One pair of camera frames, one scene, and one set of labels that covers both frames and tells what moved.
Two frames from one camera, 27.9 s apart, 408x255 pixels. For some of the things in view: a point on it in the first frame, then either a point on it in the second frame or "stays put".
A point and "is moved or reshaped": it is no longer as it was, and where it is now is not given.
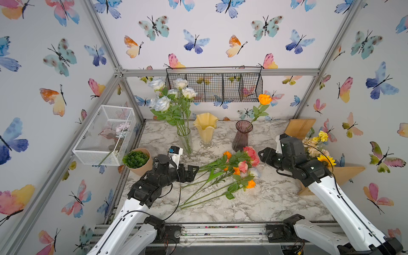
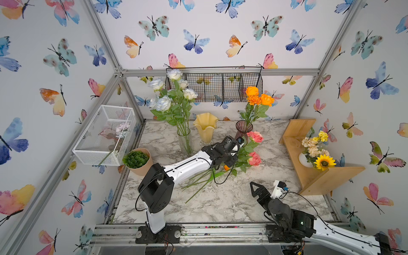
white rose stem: [172, 92] to [183, 83]
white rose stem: [188, 92] stays put
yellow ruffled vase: [206, 122] stays put
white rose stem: [158, 84] stays put
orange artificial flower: [264, 100] stays put
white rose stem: [180, 84] to [175, 74]
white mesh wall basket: [110, 134] stays put
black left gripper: [189, 176] to [231, 162]
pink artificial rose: [251, 151] to [256, 136]
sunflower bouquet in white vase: [313, 146] stays put
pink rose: [243, 167] to [255, 160]
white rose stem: [160, 103] stays put
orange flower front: [251, 184] is moved or reshaped
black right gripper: [269, 155] to [262, 191]
